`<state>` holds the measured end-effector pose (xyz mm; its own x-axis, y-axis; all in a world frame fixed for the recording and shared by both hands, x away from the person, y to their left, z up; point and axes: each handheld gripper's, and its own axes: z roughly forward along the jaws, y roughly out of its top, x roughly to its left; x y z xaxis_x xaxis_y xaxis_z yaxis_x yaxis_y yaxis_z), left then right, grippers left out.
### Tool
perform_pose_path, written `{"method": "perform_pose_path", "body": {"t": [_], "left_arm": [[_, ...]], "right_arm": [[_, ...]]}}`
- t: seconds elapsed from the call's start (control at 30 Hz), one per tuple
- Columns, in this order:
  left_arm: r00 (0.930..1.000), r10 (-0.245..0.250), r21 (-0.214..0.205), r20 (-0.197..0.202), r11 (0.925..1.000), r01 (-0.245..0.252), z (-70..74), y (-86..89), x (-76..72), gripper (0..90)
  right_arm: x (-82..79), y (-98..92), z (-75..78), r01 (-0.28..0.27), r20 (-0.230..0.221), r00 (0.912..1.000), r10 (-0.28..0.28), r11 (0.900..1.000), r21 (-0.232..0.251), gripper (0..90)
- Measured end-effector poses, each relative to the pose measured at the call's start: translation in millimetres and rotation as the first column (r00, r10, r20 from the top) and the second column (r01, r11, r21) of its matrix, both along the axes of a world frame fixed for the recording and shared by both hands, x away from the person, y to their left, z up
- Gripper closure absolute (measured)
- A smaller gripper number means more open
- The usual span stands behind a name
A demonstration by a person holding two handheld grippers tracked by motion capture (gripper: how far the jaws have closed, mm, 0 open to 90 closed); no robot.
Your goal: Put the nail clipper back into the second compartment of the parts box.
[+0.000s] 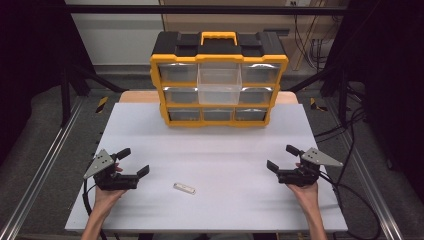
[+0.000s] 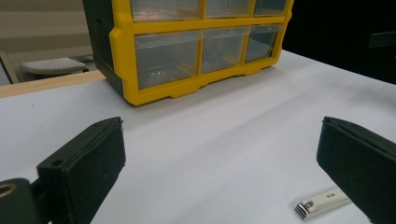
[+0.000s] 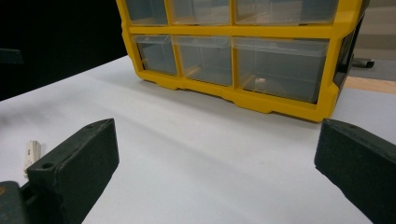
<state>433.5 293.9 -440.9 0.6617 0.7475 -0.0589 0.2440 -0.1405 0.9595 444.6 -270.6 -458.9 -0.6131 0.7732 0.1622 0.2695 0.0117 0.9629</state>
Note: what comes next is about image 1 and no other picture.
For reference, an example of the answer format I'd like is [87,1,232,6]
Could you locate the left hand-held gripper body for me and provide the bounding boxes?
[83,148,140,192]

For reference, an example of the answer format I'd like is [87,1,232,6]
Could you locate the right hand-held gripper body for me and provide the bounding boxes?
[277,147,344,188]

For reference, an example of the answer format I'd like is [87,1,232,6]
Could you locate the small white rectangular bar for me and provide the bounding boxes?
[172,181,197,196]

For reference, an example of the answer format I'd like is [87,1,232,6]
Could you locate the clear plastic drawer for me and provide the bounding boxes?
[196,62,244,106]

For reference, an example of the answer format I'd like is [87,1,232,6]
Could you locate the yellow black organizer cabinet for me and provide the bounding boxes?
[149,30,290,129]

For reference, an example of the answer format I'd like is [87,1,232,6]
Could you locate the person's left hand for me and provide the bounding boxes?
[94,162,128,210]

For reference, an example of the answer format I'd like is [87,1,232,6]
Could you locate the person's right hand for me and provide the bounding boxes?
[286,162,320,209]

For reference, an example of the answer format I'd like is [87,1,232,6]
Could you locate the yellow black hazard tape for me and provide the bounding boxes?
[95,96,110,115]
[309,97,329,113]

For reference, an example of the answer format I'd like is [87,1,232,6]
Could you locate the set of clear organizer bins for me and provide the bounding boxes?
[157,62,283,123]

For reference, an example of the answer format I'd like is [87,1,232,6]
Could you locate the black curtain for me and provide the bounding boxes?
[0,0,95,166]
[328,0,424,196]

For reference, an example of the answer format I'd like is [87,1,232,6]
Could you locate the light wooden cabinet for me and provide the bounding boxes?
[159,0,351,69]

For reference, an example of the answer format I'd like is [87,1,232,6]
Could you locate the black floor cables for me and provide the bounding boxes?
[314,84,368,144]

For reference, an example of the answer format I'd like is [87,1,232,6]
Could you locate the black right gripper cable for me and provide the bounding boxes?
[318,171,383,240]

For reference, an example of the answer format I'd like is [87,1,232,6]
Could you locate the aluminium floor rail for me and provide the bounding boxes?
[328,99,405,240]
[0,96,85,240]

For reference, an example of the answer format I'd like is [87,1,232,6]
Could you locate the black metal frame strut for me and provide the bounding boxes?
[285,65,350,125]
[59,62,130,128]

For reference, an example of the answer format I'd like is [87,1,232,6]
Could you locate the bundle of hanging wall cables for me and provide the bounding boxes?
[292,13,338,72]

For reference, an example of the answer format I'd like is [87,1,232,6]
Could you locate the black horizontal frame bar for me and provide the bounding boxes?
[64,4,348,16]

